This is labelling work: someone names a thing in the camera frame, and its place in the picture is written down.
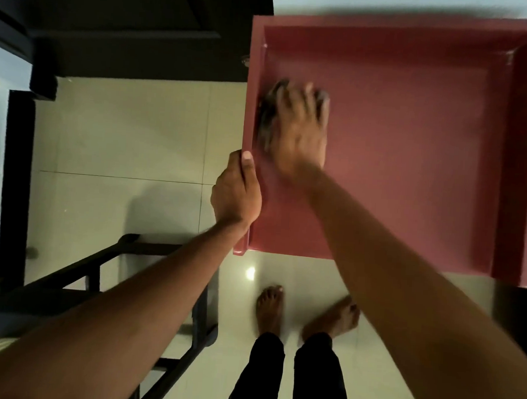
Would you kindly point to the person's left hand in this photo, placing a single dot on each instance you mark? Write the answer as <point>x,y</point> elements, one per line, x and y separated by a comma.
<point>235,195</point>

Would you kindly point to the person's right hand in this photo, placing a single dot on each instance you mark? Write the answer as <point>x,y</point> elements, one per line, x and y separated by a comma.
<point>300,137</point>

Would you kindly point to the person's right fingers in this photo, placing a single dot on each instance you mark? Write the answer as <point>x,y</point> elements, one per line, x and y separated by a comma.
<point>301,100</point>

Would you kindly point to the person's left thumb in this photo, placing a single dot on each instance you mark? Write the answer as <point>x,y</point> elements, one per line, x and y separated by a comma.
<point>247,165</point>

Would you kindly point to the grey cleaning cloth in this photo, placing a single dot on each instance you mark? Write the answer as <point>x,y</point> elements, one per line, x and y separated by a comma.
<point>265,118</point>

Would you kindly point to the pink wooden drawer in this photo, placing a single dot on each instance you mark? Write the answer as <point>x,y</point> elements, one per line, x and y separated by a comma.
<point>416,139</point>

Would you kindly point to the person's right forearm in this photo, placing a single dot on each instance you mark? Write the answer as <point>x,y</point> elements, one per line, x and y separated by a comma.
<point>417,293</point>

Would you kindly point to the person's left forearm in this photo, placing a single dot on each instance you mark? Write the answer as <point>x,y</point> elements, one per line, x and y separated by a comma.
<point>121,313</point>

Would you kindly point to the person's left foot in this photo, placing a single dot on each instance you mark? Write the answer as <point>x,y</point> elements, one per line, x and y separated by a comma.
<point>270,310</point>

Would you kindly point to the person's foot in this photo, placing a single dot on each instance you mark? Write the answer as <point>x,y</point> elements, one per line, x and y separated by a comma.
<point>334,317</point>
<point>270,310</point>

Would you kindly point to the person's right foot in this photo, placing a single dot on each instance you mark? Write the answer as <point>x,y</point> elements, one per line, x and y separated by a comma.
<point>334,317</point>

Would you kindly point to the dark wooden cabinet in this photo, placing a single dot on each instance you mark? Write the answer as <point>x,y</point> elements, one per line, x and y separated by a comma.
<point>131,27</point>

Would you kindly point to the black trousers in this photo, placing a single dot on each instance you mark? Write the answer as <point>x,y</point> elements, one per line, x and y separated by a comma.
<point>280,378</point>

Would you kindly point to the black upright post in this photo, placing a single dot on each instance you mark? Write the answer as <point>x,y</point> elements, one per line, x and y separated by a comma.
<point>15,193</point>

